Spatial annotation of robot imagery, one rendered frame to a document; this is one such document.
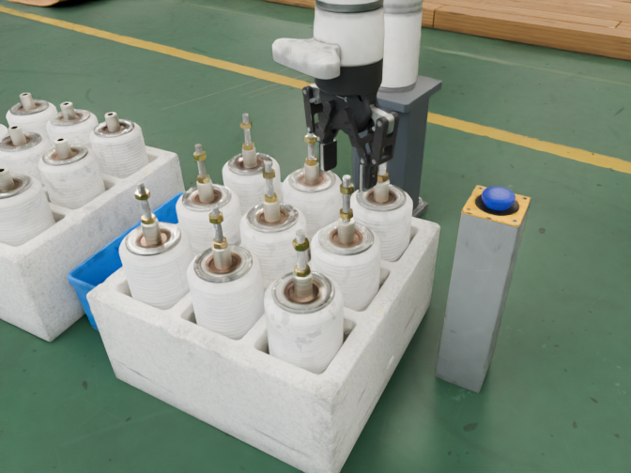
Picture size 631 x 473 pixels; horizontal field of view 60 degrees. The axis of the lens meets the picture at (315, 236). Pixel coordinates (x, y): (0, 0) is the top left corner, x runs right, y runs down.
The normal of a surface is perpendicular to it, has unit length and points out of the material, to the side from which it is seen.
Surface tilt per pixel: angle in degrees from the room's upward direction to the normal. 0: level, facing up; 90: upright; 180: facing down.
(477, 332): 90
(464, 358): 90
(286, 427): 90
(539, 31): 90
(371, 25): 81
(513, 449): 0
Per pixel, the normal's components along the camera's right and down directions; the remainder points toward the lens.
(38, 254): 0.88, 0.26
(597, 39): -0.60, 0.48
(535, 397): -0.03, -0.80
